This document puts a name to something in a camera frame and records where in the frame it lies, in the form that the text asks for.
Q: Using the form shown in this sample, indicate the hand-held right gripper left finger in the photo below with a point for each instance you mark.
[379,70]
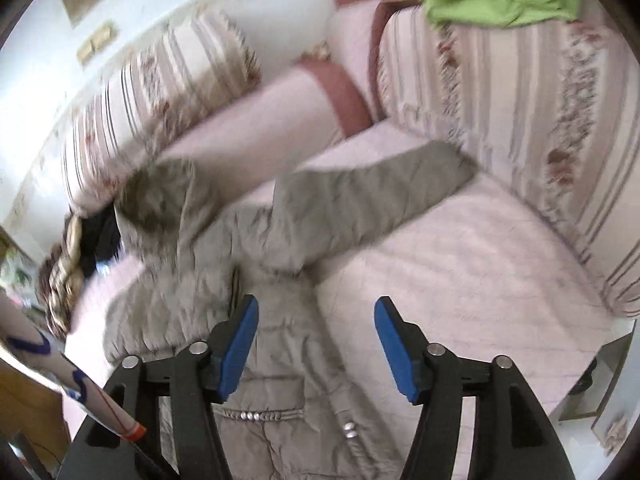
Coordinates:
[240,350]

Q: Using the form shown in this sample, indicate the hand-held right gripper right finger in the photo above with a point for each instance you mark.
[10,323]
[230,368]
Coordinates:
[395,350]

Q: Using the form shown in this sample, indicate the grey puffer jacket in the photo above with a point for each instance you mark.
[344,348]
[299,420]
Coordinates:
[300,220]

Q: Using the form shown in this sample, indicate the pink quilted sofa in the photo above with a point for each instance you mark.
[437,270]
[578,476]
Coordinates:
[475,270]

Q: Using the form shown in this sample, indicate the beige patterned cloth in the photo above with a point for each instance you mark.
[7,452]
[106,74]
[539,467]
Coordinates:
[62,280]

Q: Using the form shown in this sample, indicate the white side table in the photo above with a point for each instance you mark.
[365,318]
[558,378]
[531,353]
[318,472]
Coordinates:
[607,375]

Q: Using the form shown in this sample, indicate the wooden cabinet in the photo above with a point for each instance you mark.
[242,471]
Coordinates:
[25,400]

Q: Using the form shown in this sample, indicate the striped floral sofa cushion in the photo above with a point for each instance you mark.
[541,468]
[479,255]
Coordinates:
[500,110]
[150,95]

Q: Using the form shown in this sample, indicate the wall switch plate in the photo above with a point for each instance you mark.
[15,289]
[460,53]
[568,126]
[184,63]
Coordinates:
[97,42]

